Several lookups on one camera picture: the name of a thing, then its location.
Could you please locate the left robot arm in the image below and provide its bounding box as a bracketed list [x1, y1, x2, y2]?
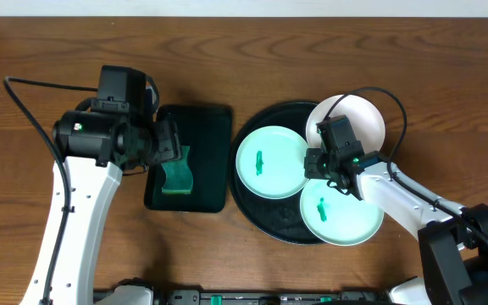
[22, 110, 181, 304]

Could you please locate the mint green plate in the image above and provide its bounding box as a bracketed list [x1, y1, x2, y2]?
[236, 125, 308, 200]
[300, 180, 384, 247]

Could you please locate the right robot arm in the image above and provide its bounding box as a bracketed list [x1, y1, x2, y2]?
[304, 148, 488, 305]

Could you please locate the black round tray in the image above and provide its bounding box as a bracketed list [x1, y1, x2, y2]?
[229, 100, 324, 244]

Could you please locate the green sponge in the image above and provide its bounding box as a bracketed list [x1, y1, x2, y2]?
[162, 146, 194, 195]

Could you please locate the white pink plate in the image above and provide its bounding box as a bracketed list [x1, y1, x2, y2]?
[306, 95, 385, 153]

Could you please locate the mint green plate front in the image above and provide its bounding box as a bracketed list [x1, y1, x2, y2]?
[300, 180, 384, 247]

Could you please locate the black rectangular tray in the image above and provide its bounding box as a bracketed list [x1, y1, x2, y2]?
[144, 105, 232, 214]

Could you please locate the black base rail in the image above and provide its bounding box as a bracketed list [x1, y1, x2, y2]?
[153, 290, 390, 305]

